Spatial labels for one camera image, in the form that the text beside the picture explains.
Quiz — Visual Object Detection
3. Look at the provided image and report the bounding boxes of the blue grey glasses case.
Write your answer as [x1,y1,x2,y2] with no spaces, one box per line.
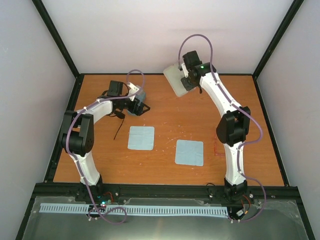
[127,91,150,116]

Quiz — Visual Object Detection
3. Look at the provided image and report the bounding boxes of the black sunglasses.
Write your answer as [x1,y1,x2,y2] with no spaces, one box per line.
[108,110,125,120]

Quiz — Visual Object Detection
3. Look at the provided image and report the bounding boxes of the pink glasses case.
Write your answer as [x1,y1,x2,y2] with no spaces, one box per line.
[163,63,193,97]

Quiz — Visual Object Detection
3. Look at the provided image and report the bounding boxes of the light blue cleaning cloth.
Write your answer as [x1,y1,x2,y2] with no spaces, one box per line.
[127,126,155,151]
[174,139,204,167]

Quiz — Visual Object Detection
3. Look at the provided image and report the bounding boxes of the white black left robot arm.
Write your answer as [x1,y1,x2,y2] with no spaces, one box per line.
[58,80,151,202]

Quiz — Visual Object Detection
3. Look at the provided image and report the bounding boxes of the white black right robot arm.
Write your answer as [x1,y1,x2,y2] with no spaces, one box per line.
[180,50,251,203]

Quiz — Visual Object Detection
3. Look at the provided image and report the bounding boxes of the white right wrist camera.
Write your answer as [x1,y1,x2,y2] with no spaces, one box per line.
[178,63,189,79]

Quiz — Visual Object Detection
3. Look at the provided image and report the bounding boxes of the black cord on table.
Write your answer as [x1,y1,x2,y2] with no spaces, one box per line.
[112,118,125,141]

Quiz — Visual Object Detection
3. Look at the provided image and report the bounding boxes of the black aluminium frame rail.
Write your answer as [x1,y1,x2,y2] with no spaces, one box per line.
[32,182,300,207]

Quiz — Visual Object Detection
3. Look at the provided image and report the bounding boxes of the light blue slotted cable duct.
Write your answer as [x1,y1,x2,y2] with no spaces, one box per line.
[38,203,228,218]

